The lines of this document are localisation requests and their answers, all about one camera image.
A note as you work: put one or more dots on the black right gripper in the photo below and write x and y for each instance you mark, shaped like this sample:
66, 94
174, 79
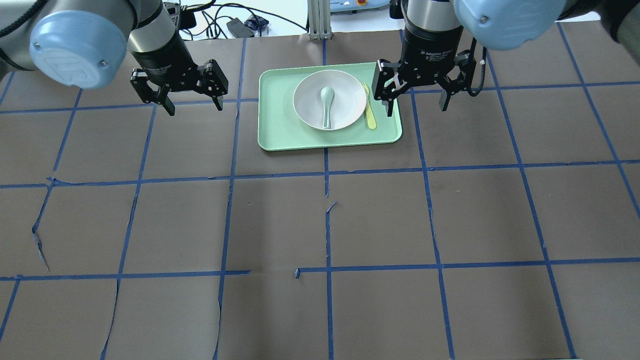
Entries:
432, 48

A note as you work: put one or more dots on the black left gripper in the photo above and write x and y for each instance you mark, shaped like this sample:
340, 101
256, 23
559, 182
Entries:
161, 56

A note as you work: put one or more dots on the yellow plastic fork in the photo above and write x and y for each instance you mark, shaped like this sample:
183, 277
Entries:
371, 122

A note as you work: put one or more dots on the white round plate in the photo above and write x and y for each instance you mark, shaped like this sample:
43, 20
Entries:
348, 104

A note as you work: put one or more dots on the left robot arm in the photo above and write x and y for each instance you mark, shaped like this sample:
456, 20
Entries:
82, 43

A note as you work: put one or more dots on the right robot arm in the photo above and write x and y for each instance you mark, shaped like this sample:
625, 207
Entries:
504, 25

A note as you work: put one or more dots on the pale green plastic spoon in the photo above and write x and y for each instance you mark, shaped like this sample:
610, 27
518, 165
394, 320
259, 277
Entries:
327, 95

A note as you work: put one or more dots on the light green tray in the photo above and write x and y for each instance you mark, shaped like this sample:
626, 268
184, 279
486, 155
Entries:
280, 129

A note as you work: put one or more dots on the aluminium frame post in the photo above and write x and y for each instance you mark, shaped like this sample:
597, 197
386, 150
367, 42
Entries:
318, 16

